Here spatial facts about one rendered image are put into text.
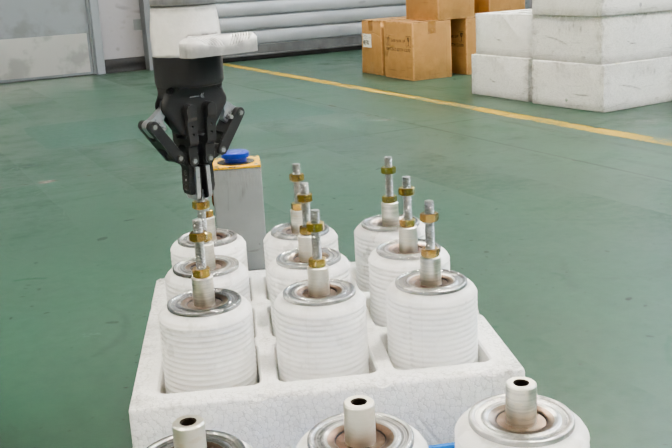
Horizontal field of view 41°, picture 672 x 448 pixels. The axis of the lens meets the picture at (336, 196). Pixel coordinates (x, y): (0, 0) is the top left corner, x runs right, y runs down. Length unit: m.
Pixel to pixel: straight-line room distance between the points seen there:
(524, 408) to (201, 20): 0.53
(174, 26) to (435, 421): 0.48
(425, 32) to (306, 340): 3.95
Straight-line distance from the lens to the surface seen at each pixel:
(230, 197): 1.29
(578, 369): 1.37
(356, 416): 0.64
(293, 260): 1.05
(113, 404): 1.34
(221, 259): 1.07
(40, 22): 6.13
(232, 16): 6.44
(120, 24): 6.25
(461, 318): 0.94
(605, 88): 3.60
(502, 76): 4.03
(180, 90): 0.99
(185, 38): 0.93
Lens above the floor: 0.57
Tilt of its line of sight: 14 degrees down
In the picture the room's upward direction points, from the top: 3 degrees counter-clockwise
